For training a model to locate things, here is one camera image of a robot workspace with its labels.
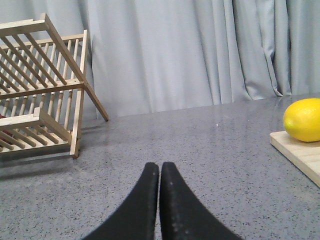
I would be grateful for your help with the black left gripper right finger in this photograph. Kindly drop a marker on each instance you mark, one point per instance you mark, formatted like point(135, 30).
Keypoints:
point(182, 215)

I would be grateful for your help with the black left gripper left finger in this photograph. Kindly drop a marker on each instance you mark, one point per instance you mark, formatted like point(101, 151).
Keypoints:
point(135, 218)

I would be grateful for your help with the wooden cutting board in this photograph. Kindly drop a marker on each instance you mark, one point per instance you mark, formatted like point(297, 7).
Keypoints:
point(304, 155)

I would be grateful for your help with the yellow lemon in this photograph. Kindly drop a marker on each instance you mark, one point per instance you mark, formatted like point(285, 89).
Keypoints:
point(301, 120)

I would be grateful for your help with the wooden dish drying rack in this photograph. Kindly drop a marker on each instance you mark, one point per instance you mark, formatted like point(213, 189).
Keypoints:
point(43, 86)

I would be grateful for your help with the grey curtain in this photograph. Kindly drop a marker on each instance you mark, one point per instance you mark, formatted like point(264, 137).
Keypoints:
point(149, 56)

